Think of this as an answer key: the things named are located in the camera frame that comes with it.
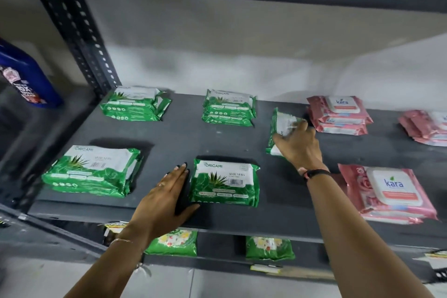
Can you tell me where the person's left hand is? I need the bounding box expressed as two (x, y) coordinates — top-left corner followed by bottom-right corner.
(129, 164), (201, 243)

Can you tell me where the person's right hand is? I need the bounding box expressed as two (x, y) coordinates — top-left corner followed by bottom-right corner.
(272, 121), (324, 171)

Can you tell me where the green wet wipes packet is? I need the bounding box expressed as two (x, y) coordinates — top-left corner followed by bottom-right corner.
(203, 89), (257, 117)
(122, 149), (143, 194)
(100, 86), (162, 122)
(41, 145), (139, 198)
(154, 90), (172, 121)
(266, 107), (308, 157)
(189, 159), (261, 208)
(201, 113), (254, 127)

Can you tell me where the person's right forearm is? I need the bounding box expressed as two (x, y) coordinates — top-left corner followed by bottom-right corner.
(306, 171), (436, 298)

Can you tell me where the person's left forearm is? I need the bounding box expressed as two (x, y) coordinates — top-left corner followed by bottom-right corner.
(63, 227), (155, 298)

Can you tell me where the green floral packet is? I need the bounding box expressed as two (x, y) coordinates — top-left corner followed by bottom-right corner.
(245, 236), (296, 262)
(144, 229), (198, 257)

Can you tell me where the black wristband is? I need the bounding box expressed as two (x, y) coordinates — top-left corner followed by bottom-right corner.
(298, 167), (331, 181)

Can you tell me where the yellow shelf price tag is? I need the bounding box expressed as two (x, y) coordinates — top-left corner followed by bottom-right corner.
(413, 250), (447, 271)
(250, 263), (282, 276)
(102, 222), (129, 236)

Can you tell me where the pink wet wipes packet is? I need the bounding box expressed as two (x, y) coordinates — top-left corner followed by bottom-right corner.
(315, 122), (368, 135)
(338, 164), (438, 220)
(309, 112), (374, 127)
(307, 95), (368, 117)
(361, 210), (425, 226)
(398, 116), (447, 147)
(404, 109), (447, 138)

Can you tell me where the blue plastic bottle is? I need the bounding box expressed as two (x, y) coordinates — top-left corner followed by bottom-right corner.
(0, 37), (64, 109)

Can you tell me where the perforated grey metal shelf post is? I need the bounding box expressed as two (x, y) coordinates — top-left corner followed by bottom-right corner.
(31, 0), (122, 100)

